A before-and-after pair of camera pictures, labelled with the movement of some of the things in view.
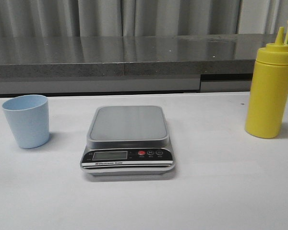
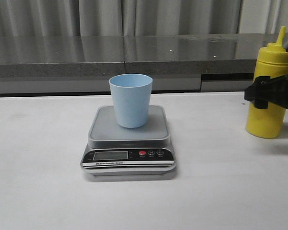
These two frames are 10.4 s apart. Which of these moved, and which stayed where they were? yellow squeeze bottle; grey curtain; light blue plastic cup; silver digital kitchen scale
Moved: light blue plastic cup
Stayed: yellow squeeze bottle; silver digital kitchen scale; grey curtain
